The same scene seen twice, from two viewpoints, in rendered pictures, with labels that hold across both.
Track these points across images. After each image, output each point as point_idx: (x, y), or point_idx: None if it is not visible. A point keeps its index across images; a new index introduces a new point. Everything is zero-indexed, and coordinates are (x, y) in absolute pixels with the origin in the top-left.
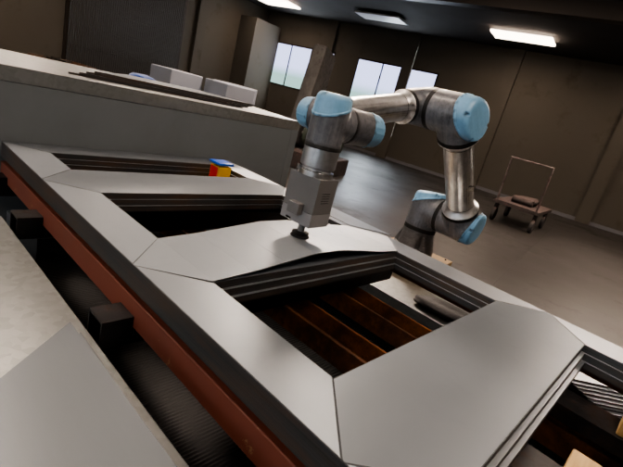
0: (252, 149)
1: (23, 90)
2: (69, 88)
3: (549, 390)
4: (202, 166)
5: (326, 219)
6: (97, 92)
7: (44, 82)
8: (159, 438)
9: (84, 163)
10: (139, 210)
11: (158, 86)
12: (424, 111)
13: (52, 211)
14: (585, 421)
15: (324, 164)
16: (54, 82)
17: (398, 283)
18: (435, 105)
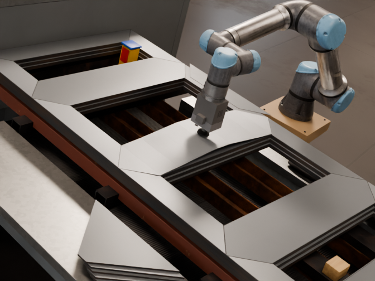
0: (151, 13)
1: None
2: (16, 3)
3: (335, 229)
4: (113, 45)
5: (221, 124)
6: (34, 0)
7: (1, 4)
8: None
9: (33, 63)
10: (91, 112)
11: None
12: (296, 24)
13: (42, 120)
14: (362, 245)
15: (219, 95)
16: (7, 2)
17: None
18: (304, 21)
